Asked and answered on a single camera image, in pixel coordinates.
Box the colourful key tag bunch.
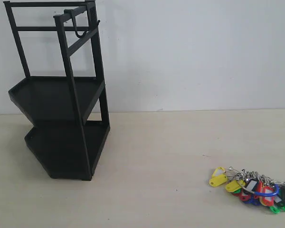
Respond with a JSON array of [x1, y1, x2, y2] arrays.
[[209, 167, 285, 214]]

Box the black two-tier corner rack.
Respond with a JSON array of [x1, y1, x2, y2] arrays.
[[4, 0, 110, 181]]

